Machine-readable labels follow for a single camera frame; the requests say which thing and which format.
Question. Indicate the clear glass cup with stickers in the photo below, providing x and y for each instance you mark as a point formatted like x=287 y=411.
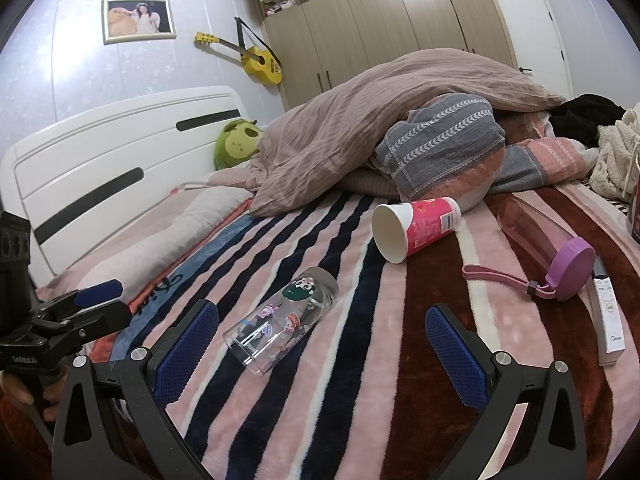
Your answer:
x=280 y=325

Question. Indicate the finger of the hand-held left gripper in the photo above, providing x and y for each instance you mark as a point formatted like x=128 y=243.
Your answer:
x=95 y=322
x=97 y=292

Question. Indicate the wooden wardrobe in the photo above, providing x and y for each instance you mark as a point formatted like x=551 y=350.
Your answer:
x=380 y=20

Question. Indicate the black garment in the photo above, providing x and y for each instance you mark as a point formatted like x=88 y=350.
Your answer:
x=585 y=117

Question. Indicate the white bed headboard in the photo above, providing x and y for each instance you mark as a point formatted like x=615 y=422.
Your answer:
x=100 y=150

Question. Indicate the person's left hand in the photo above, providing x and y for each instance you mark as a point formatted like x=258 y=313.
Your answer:
x=15 y=389

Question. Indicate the white door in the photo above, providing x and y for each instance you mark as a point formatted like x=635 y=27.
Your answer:
x=535 y=35

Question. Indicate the brown striped duvet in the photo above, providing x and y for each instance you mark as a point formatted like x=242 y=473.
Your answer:
x=340 y=135

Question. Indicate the grey and pink patterned quilt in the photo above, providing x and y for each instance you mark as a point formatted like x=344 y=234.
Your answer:
x=440 y=145

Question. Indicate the pink and white paper cup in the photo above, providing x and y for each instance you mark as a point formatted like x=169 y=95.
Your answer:
x=430 y=225

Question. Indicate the cream fuzzy garment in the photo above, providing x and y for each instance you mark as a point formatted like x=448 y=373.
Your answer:
x=615 y=155

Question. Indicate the clear bottle with purple lid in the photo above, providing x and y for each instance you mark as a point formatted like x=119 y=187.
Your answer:
x=570 y=270

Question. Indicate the long pale pillow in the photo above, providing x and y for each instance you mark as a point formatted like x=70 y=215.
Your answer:
x=165 y=230

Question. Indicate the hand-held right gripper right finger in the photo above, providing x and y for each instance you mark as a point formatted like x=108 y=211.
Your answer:
x=455 y=360

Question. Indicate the framed photo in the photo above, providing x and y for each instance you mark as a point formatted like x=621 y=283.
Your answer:
x=139 y=20

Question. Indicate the striped fleece blanket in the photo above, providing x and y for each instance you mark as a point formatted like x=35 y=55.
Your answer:
x=350 y=370

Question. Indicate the green plush toy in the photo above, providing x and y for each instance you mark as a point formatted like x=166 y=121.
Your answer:
x=237 y=142

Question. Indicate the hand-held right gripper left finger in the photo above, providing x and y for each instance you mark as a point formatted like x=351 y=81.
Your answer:
x=186 y=355

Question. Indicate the white remote control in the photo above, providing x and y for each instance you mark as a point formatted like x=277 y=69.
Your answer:
x=607 y=310

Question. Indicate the yellow guitar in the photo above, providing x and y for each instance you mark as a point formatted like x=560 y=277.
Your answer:
x=260 y=62

